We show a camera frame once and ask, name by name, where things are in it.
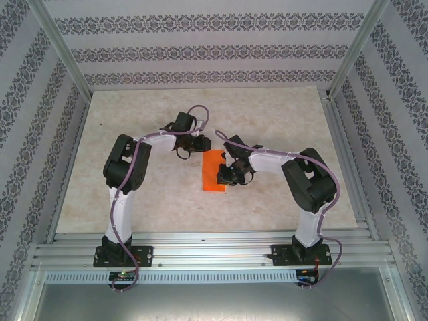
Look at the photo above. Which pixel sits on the left aluminium side rail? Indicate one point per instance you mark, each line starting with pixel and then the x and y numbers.
pixel 79 128

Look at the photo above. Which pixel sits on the aluminium side rail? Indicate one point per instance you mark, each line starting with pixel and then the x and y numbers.
pixel 79 128
pixel 336 133

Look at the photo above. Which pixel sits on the aluminium frame post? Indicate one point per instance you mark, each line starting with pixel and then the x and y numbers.
pixel 357 50
pixel 61 50

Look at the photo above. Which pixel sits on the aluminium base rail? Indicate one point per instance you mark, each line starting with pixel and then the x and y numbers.
pixel 214 249

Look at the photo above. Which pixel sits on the right aluminium side rail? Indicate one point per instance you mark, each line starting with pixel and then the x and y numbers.
pixel 336 133

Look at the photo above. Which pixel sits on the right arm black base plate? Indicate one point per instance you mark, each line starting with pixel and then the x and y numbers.
pixel 281 254

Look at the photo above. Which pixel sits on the left aluminium frame post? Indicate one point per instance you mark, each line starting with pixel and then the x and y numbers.
pixel 61 50

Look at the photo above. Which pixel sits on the grey metal sheet panel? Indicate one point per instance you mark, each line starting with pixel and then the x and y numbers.
pixel 214 304

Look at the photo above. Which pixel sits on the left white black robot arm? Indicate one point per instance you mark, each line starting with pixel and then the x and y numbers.
pixel 123 167

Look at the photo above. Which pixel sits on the orange paper sheet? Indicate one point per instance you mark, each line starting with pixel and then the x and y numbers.
pixel 210 174

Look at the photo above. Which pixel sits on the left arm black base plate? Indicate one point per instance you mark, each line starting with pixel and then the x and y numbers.
pixel 143 254

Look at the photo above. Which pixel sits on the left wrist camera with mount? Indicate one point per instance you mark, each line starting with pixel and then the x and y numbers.
pixel 200 124

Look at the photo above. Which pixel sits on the right aluminium frame post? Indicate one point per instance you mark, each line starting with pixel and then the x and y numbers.
pixel 357 50

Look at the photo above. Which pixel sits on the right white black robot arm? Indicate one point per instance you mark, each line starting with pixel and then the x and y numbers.
pixel 311 187

